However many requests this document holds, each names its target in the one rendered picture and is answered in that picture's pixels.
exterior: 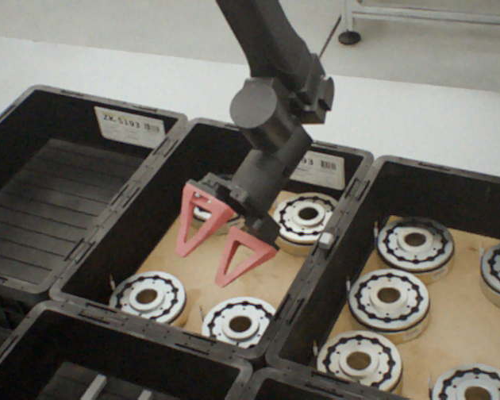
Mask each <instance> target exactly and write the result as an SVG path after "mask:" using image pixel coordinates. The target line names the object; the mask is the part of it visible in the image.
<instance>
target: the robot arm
mask: <svg viewBox="0 0 500 400"><path fill-rule="evenodd" d="M215 1H216V3H217V6H218V8H219V9H220V11H221V13H222V16H223V17H224V19H225V20H226V21H227V23H228V24H229V27H230V29H231V30H232V32H233V35H234V36H235V38H236V40H237V43H238V44H239V45H240V46H241V48H242V51H243V53H244V56H245V58H246V60H247V64H248V69H249V76H250V78H246V79H245V80H244V85H243V88H242V89H241V90H239V91H237V92H236V93H235V95H234V96H233V98H232V101H231V103H230V106H229V115H230V117H231V119H232V121H233V123H234V124H235V125H236V126H237V128H238V129H239V130H240V131H241V132H242V133H243V134H244V135H245V136H246V138H247V139H248V140H249V142H250V144H252V145H253V146H254V147H253V149H252V150H251V151H250V152H249V154H248V156H247V157H246V159H245V160H244V162H243V163H242V164H241V166H240V168H239V170H238V171H237V172H236V174H235V175H234V176H233V178H232V179H231V181H230V182H227V181H225V180H224V179H220V178H218V177H217V176H216V175H213V174H211V173H208V175H207V176H206V177H205V176H204V178H203V179H202V181H201V182H200V183H198V182H196V181H194V180H192V179H190V180H189V181H188V183H187V185H186V186H185V188H184V192H183V209H182V218H180V226H179V234H178V238H177V243H176V248H175V253H176V254H178V256H180V257H182V258H186V257H187V255H189V254H190V253H191V252H193V251H194V250H195V249H196V248H198V247H199V246H200V245H201V244H202V243H203V242H204V240H206V239H207V238H208V237H210V236H211V235H213V234H214V233H215V232H216V231H217V230H218V229H220V227H221V226H222V225H223V224H224V223H226V222H227V221H228V220H229V219H230V218H231V217H233V215H234V214H236V215H238V216H239V217H241V218H242V219H244V220H245V221H244V224H245V225H246V226H248V230H247V231H246V233H245V232H243V231H241V230H239V229H237V228H235V226H233V225H232V228H231V229H230V231H229V236H228V239H227V242H226V245H225V250H224V252H223V253H222V255H221V260H220V263H219V266H218V269H217V274H216V278H215V280H214V282H215V284H216V285H218V286H219V287H221V288H225V287H226V286H228V285H229V284H230V283H231V282H232V281H234V280H235V279H237V278H239V277H241V276H242V275H243V274H245V273H247V272H248V271H251V269H253V268H255V267H258V266H259V265H261V264H262V263H265V262H267V261H269V260H271V259H273V258H275V255H276V254H277V252H278V251H279V249H280V247H279V246H278V245H277V244H276V243H275V241H276V239H277V237H278V236H279V234H280V230H282V228H283V227H282V226H281V225H280V224H279V223H278V222H277V221H276V220H275V219H274V218H273V217H272V216H271V215H270V214H269V213H268V210H269V209H270V208H271V206H272V205H273V203H274V202H275V200H276V198H277V197H278V195H279V193H280V192H282V190H283V188H284V187H285V186H286V183H287V181H288V180H289V178H290V177H291V176H292V174H293V173H294V171H296V168H297V167H298V165H299V164H300V163H301V161H302V159H303V158H304V156H305V154H306V152H307V151H308V149H310V147H311V146H312V144H313V138H312V136H311V135H309V134H308V133H307V131H305V129H304V127H303V125H324V124H325V120H326V116H327V111H332V107H333V98H334V97H335V83H334V82H333V79H332V78H331V77H327V76H326V73H325V69H324V68H323V66H322V64H321V60H320V59H319V58H318V56H317V53H310V49H309V47H308V45H307V43H306V42H305V41H304V40H303V39H302V38H301V37H300V36H299V35H298V34H297V32H296V31H295V30H294V28H293V25H291V24H290V22H289V21H288V19H287V16H286V14H285V12H284V10H283V8H282V6H281V4H280V1H279V0H215ZM197 206H200V207H202V208H203V209H204V210H207V211H210V212H211V213H212V215H211V216H210V218H208V219H207V220H206V222H205V223H204V224H203V226H202V227H201V229H200V230H199V231H198V233H197V234H196V235H194V236H193V237H192V238H191V239H190V240H189V242H188V243H187V238H188V234H189V231H190V224H191V221H192V218H193V215H194V211H195V208H196V207H197ZM241 245H243V246H245V247H247V248H250V249H251V250H253V251H255V252H256V253H255V254H254V255H253V256H251V257H250V258H249V259H247V260H246V261H244V262H243V263H242V264H241V265H240V266H238V267H236V268H235V269H233V271H232V272H230V273H229V274H228V275H226V274H227V271H228V268H229V265H230V263H231V261H232V259H233V257H234V254H235V252H236V250H237V249H238V248H239V247H240V246H241Z"/></svg>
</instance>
